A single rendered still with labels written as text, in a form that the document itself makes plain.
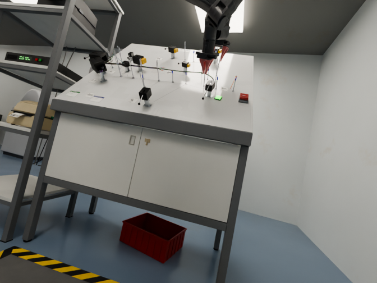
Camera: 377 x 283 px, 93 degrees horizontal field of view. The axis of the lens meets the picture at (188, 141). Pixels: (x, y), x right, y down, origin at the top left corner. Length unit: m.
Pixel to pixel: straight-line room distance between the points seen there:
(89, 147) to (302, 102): 3.02
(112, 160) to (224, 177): 0.64
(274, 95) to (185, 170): 2.60
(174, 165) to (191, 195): 0.18
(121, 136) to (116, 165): 0.17
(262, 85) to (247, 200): 1.90
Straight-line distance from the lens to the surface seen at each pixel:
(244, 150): 0.96
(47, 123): 1.54
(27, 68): 1.58
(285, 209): 3.22
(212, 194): 0.96
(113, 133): 1.12
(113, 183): 1.11
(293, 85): 3.45
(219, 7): 0.90
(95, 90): 1.35
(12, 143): 4.72
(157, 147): 1.00
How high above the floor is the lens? 0.70
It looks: 4 degrees up
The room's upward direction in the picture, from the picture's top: 12 degrees clockwise
